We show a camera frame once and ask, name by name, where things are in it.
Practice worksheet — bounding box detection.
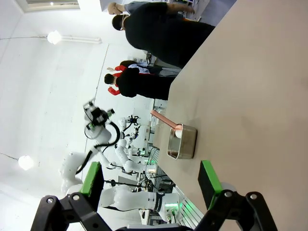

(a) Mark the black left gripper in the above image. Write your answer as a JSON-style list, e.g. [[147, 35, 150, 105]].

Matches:
[[89, 106, 111, 126]]

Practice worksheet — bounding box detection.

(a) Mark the pink lint roller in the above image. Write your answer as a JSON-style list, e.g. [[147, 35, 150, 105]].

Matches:
[[150, 109, 184, 139]]

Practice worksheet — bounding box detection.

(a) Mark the aluminium profile frame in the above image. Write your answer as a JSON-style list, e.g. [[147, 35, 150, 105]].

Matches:
[[177, 186, 208, 231]]

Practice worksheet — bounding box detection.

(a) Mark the black left arm cable sleeve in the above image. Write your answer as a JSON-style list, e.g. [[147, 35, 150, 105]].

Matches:
[[76, 121, 121, 176]]

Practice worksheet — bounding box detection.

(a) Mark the round ceiling lamp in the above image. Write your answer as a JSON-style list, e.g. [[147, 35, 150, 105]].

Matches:
[[46, 30, 64, 45], [18, 155, 35, 171]]

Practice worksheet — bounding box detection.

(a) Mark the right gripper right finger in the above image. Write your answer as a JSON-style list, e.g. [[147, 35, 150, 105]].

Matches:
[[192, 160, 279, 231]]

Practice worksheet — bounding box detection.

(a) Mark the stainless steel rectangular tray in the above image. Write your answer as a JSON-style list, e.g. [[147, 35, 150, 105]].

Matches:
[[167, 123, 198, 160]]

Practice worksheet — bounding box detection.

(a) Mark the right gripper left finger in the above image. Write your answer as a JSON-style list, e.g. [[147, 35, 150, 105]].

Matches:
[[30, 161, 114, 231]]

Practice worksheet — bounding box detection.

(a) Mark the person in black top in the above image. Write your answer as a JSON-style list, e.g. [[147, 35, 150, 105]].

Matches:
[[104, 68, 177, 101]]

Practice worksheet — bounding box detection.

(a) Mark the person in denim jacket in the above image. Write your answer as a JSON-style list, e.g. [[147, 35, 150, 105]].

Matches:
[[112, 1, 216, 69]]

